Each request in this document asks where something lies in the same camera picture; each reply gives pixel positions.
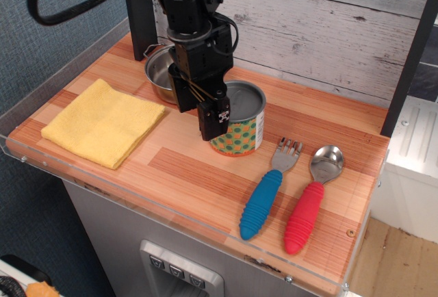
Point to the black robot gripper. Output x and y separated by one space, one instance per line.
204 62

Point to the patterned tin can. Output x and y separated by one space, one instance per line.
245 131

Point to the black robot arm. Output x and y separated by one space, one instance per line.
195 19

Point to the stainless steel pot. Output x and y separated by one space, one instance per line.
158 61

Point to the yellow folded cloth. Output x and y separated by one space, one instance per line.
103 125

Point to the silver dispenser panel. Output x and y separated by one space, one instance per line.
170 274

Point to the white ribbed appliance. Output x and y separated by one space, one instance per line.
405 196

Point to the orange yellow object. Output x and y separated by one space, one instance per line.
41 289

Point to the blue handled fork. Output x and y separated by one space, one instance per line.
258 207

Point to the red handled spoon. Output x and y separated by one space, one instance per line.
326 165

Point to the clear acrylic guard rail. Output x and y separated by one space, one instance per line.
175 193

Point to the dark vertical post right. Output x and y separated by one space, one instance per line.
408 72

